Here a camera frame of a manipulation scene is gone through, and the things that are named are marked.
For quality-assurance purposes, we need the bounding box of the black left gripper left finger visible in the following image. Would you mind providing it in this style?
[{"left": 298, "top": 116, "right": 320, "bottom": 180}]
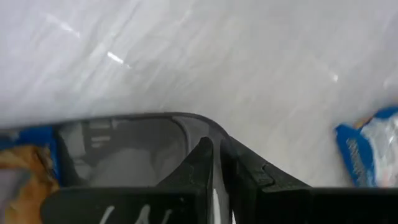
[{"left": 40, "top": 136, "right": 215, "bottom": 224}]

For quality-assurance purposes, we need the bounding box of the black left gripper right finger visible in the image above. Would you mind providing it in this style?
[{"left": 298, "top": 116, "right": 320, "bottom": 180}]
[{"left": 221, "top": 138, "right": 398, "bottom": 224}]

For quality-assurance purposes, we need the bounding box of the smoky grey plastic bin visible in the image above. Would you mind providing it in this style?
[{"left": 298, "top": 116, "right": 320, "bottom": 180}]
[{"left": 0, "top": 111, "right": 237, "bottom": 224}]

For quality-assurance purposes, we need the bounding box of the blue Maruchan noodle pack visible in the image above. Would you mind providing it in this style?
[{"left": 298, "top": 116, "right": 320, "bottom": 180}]
[
  {"left": 0, "top": 124, "right": 62, "bottom": 224},
  {"left": 334, "top": 105, "right": 398, "bottom": 188}
]

